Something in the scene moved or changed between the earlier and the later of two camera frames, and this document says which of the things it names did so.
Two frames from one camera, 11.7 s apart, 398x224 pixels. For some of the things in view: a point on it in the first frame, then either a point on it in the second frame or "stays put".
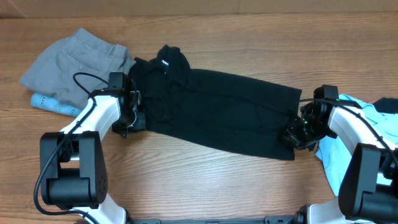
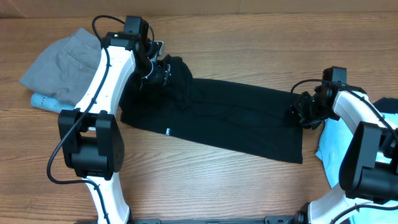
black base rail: (296, 218) stays put
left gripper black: (141, 124) to (161, 76)
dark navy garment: (387, 105) stays put
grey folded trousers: (51, 74) stays put
